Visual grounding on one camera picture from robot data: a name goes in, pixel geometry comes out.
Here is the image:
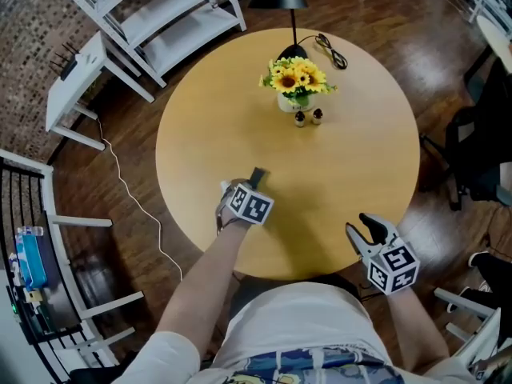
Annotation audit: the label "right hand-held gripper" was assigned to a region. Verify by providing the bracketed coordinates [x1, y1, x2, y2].
[345, 212, 421, 297]

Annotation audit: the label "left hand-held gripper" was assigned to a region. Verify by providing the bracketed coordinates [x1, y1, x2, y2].
[218, 178, 276, 227]

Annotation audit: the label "dark grey tube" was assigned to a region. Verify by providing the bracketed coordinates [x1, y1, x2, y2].
[247, 166, 270, 190]

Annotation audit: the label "person's left forearm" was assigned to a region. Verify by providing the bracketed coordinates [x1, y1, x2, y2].
[154, 218, 251, 355]

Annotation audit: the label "person's right forearm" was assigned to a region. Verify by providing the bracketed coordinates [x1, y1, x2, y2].
[383, 288, 451, 375]

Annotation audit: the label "white metal rack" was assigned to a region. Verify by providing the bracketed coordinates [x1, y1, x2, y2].
[433, 287, 503, 375]
[0, 148, 145, 384]

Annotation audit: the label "person's printed white T-shirt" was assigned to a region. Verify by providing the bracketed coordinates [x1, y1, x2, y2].
[110, 281, 481, 384]

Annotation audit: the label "sunflowers in white pot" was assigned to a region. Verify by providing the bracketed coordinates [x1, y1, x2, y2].
[258, 56, 339, 114]

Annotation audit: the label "black office chair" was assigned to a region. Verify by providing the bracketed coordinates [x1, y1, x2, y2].
[418, 54, 512, 212]

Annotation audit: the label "white side table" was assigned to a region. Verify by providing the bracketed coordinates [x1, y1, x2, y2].
[45, 30, 156, 151]

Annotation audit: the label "white shelving unit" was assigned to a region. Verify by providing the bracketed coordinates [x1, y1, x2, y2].
[46, 0, 248, 90]

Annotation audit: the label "blue tissue pack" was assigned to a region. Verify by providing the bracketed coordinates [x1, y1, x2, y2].
[14, 232, 51, 290]

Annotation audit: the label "round pale table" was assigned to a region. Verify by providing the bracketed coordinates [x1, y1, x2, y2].
[475, 14, 512, 75]

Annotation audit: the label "black stair railing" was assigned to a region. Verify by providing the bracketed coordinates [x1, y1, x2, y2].
[0, 160, 53, 375]

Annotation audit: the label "black router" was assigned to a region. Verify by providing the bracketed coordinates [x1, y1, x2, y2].
[50, 42, 81, 82]

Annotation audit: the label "black swivel chair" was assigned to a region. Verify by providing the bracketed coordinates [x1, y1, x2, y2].
[67, 354, 137, 384]

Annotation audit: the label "white floor cable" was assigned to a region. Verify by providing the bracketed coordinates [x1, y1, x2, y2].
[95, 116, 184, 282]

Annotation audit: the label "black lamp cable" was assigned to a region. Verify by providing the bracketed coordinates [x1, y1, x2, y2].
[298, 33, 348, 71]

